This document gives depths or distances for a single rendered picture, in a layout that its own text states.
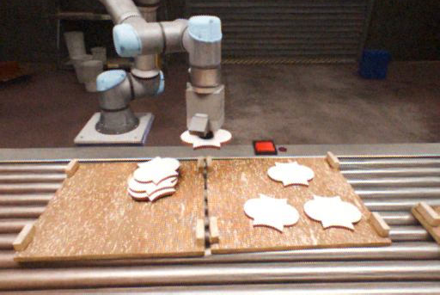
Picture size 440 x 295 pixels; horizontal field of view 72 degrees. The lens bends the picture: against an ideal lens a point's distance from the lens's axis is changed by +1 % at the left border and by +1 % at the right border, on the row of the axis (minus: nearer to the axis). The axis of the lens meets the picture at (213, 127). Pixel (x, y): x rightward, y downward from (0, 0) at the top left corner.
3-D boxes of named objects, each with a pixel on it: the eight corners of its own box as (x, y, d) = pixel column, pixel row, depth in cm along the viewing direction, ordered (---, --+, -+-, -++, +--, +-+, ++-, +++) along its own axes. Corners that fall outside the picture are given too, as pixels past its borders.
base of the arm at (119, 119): (102, 118, 136) (99, 97, 132) (137, 116, 139) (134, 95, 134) (96, 133, 123) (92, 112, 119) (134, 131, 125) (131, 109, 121)
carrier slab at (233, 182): (205, 164, 97) (205, 160, 97) (328, 160, 99) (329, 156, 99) (210, 254, 66) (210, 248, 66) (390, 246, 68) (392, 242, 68)
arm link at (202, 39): (210, 14, 73) (228, 18, 66) (210, 58, 78) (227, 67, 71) (180, 15, 69) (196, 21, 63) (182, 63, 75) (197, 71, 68)
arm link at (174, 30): (152, 19, 77) (167, 24, 69) (192, 16, 82) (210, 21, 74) (155, 49, 81) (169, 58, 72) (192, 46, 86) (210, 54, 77)
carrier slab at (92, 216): (76, 168, 96) (75, 163, 95) (204, 165, 97) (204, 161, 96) (14, 262, 65) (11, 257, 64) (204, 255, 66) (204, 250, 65)
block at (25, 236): (29, 231, 70) (26, 223, 69) (37, 231, 70) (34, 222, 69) (15, 253, 65) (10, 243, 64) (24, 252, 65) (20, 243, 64)
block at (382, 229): (367, 218, 74) (369, 211, 73) (375, 218, 74) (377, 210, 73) (381, 238, 68) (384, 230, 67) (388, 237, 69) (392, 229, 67)
